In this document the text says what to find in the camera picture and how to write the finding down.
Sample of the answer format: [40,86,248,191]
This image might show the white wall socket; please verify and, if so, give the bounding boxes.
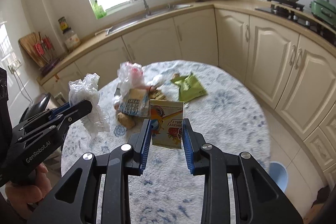
[8,59,22,74]

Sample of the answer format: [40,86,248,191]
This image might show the person's left hand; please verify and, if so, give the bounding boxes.
[5,163,52,220]

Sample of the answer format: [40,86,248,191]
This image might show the white plastic wrap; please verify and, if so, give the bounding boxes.
[68,73,110,138]

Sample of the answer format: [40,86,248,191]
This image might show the green snack bag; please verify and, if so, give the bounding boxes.
[171,73,208,103]

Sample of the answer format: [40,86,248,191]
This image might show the clear red plastic bag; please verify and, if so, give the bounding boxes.
[113,62,165,105]

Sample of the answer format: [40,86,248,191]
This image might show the chrome kitchen faucet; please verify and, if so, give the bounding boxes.
[142,0,151,16]

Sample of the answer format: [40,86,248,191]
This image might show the black lidded trash bin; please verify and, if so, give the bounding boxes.
[19,93,60,123]

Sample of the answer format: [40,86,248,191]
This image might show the green dish soap bottle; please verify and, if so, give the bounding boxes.
[92,1,106,19]

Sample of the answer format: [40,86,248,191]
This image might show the large clear jar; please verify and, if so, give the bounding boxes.
[63,28,81,51]

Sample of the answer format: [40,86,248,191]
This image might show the blue white milk carton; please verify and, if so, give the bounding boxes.
[118,89,150,118]

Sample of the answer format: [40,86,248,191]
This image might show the brown lumpy potato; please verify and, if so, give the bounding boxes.
[117,113,135,129]

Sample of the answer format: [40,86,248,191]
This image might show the green electric cooker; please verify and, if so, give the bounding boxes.
[310,0,336,27]

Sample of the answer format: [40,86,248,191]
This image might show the wooden cutting board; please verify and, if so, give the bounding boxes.
[19,32,47,68]

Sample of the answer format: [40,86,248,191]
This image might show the small colourful juice carton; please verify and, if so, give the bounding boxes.
[150,100,184,149]

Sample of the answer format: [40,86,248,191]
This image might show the black gas stove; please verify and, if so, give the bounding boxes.
[255,0,335,46]

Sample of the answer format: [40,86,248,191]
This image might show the yellow label sauce bottle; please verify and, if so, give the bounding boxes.
[58,16,69,33]

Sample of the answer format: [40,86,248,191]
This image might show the stainless steel double sink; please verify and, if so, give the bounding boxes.
[104,4,193,36]

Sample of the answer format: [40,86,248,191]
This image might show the cream lower cabinets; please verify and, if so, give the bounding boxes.
[42,6,335,186]

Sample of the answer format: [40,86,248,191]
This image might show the red utensil rack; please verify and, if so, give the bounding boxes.
[34,32,60,76]

